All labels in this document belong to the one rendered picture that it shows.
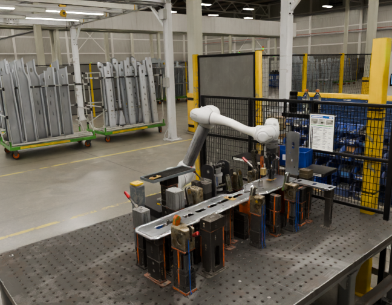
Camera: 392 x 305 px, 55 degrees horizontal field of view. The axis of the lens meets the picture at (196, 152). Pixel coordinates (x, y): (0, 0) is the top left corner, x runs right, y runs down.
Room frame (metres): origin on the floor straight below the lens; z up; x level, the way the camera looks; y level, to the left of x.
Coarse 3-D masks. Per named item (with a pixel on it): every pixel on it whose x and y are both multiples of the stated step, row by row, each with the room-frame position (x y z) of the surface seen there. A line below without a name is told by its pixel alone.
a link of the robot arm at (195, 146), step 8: (216, 112) 2.98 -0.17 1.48; (200, 128) 3.02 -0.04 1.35; (208, 128) 3.01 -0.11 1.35; (200, 136) 3.02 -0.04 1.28; (192, 144) 3.05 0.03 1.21; (200, 144) 3.04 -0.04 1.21; (192, 152) 3.05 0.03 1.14; (184, 160) 3.10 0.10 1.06; (192, 160) 3.07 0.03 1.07; (192, 176) 3.12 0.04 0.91
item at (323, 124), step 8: (312, 120) 3.01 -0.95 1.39; (320, 120) 2.96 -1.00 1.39; (328, 120) 2.91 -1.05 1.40; (320, 128) 2.96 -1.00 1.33; (328, 128) 2.91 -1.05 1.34; (320, 136) 2.96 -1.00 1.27; (328, 136) 2.91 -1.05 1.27; (312, 144) 3.00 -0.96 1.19; (320, 144) 2.95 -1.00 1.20; (328, 144) 2.90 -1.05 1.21
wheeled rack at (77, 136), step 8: (88, 80) 8.80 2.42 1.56; (0, 88) 7.87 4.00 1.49; (16, 88) 8.05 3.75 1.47; (88, 88) 8.80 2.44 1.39; (0, 112) 8.47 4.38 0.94; (0, 128) 8.42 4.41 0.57; (8, 128) 7.71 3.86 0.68; (0, 136) 8.43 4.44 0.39; (48, 136) 8.60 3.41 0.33; (64, 136) 8.72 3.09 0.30; (72, 136) 8.59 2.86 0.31; (80, 136) 8.71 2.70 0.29; (88, 136) 8.74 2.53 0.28; (8, 144) 7.99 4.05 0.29; (16, 144) 7.87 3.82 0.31; (24, 144) 7.96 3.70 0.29; (32, 144) 7.99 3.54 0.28; (40, 144) 8.03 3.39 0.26; (48, 144) 8.14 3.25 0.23; (56, 144) 8.25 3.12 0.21; (88, 144) 8.81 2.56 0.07; (8, 152) 8.43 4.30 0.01; (16, 152) 7.81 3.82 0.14
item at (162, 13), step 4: (88, 0) 8.24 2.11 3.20; (92, 0) 8.22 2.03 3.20; (96, 0) 8.24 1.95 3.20; (100, 0) 8.30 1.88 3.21; (104, 0) 8.35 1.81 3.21; (108, 0) 8.42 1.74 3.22; (124, 0) 8.66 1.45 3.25; (136, 4) 8.93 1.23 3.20; (140, 4) 8.97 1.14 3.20; (144, 4) 8.99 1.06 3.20; (148, 4) 9.06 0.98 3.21; (152, 4) 9.13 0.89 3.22; (156, 4) 9.20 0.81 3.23; (164, 8) 9.32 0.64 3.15; (160, 12) 9.35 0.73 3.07; (164, 12) 9.28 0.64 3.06; (160, 16) 9.35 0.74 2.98; (164, 16) 9.28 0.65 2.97
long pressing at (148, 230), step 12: (264, 180) 2.67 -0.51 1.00; (276, 180) 2.67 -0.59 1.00; (240, 192) 2.42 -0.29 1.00; (264, 192) 2.42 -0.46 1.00; (204, 204) 2.23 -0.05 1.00; (216, 204) 2.22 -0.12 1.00; (228, 204) 2.22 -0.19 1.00; (168, 216) 2.05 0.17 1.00; (180, 216) 2.04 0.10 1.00; (192, 216) 2.04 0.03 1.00; (204, 216) 2.04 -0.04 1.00; (144, 228) 1.89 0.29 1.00; (168, 228) 1.88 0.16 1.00
